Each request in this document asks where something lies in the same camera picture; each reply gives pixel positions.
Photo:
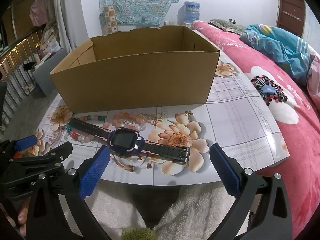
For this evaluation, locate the pink floral bed sheet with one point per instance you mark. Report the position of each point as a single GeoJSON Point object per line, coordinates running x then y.
{"type": "Point", "coordinates": [300, 155]}

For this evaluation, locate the grey storage box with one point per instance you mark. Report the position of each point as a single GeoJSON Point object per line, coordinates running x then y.
{"type": "Point", "coordinates": [47, 72]}

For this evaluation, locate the blue water jug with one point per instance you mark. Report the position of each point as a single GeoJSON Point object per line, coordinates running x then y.
{"type": "Point", "coordinates": [192, 11]}

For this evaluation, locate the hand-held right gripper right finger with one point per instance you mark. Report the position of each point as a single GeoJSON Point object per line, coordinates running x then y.
{"type": "Point", "coordinates": [225, 171]}

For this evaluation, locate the pink hanging garment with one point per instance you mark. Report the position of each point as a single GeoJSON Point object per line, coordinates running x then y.
{"type": "Point", "coordinates": [40, 11]}

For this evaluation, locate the small gold butterfly charm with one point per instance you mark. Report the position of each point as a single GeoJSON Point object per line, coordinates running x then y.
{"type": "Point", "coordinates": [188, 113]}

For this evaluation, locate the brown cardboard box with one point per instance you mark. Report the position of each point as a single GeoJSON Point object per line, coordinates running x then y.
{"type": "Point", "coordinates": [130, 80]}

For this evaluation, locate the small dark object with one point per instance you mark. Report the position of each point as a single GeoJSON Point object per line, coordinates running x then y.
{"type": "Point", "coordinates": [231, 21]}

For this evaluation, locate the grey patterned pillow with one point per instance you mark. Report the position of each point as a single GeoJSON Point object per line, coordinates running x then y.
{"type": "Point", "coordinates": [225, 25]}

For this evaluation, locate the dark blue smartwatch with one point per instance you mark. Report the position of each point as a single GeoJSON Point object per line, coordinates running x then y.
{"type": "Point", "coordinates": [122, 140]}

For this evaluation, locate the brown wooden door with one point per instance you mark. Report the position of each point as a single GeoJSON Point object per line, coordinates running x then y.
{"type": "Point", "coordinates": [291, 12]}

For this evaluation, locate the blue printed blanket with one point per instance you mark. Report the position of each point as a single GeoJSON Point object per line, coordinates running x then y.
{"type": "Point", "coordinates": [282, 47]}

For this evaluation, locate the pink printed quilt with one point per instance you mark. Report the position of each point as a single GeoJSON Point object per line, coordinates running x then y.
{"type": "Point", "coordinates": [314, 80]}

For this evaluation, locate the green fluffy cloth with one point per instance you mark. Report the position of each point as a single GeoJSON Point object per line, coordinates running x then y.
{"type": "Point", "coordinates": [138, 234]}

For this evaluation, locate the floral fabric bundle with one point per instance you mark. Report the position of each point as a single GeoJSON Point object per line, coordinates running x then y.
{"type": "Point", "coordinates": [50, 38]}

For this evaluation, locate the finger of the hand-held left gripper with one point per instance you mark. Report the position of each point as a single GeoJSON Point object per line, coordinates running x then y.
{"type": "Point", "coordinates": [25, 142]}
{"type": "Point", "coordinates": [56, 155]}

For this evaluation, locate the teal floral wall cloth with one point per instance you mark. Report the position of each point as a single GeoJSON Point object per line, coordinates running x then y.
{"type": "Point", "coordinates": [137, 0]}

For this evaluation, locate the white fluffy blanket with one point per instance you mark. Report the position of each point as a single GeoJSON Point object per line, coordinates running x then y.
{"type": "Point", "coordinates": [195, 210]}

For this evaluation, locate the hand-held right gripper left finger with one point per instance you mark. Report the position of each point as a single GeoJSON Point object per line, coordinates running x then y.
{"type": "Point", "coordinates": [95, 171]}

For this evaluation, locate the person's left hand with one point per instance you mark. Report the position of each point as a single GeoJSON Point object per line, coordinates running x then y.
{"type": "Point", "coordinates": [23, 212]}

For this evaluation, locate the metal railing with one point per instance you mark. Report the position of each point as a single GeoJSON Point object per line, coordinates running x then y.
{"type": "Point", "coordinates": [17, 62]}

